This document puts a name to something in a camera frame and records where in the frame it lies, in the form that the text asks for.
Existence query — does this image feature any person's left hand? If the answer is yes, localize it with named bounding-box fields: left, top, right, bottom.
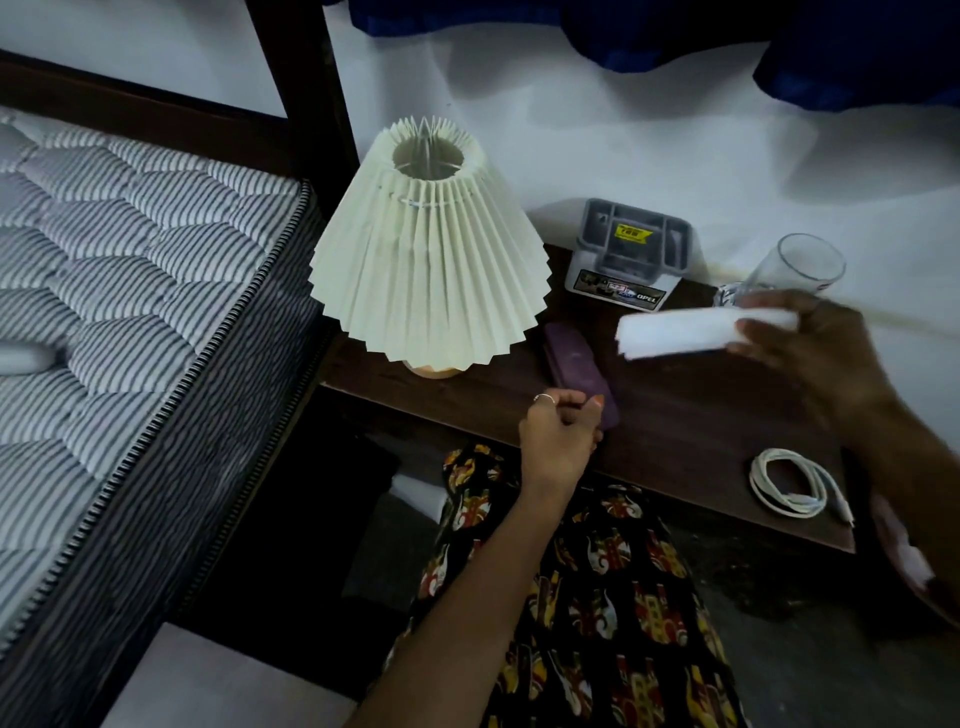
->
left=517, top=391, right=607, bottom=498

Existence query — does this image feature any person's right hand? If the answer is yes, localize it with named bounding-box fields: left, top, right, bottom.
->
left=726, top=288, right=903, bottom=430

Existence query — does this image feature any white cloth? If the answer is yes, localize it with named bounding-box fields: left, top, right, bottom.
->
left=615, top=305, right=801, bottom=362

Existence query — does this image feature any person's left forearm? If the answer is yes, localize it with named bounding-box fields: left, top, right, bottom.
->
left=346, top=480, right=579, bottom=728

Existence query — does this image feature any person's right forearm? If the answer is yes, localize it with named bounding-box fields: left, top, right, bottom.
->
left=843, top=393, right=960, bottom=627

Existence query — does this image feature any purple case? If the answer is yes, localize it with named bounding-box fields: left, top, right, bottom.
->
left=541, top=321, right=621, bottom=431

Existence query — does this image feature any clear drinking glass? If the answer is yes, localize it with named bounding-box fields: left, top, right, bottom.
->
left=712, top=232, right=848, bottom=309

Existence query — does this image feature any grey plastic toy box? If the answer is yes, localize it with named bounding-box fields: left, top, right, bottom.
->
left=564, top=197, right=693, bottom=313

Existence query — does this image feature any person's patterned dress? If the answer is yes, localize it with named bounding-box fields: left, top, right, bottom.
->
left=378, top=441, right=753, bottom=728

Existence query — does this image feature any cream pleated lamp shade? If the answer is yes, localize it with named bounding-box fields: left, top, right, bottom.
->
left=307, top=115, right=553, bottom=373

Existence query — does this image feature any blue curtain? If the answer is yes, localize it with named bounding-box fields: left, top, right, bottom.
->
left=322, top=0, right=960, bottom=114

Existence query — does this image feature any striped quilted mattress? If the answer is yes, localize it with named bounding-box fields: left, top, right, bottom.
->
left=0, top=105, right=325, bottom=663

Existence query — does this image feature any white object on mattress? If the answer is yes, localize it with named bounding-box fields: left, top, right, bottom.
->
left=0, top=341, right=60, bottom=377

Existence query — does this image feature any white coiled cable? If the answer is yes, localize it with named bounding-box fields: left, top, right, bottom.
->
left=747, top=447, right=857, bottom=528

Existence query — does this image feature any dark wooden bed frame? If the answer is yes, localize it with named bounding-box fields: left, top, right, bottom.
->
left=0, top=0, right=361, bottom=728

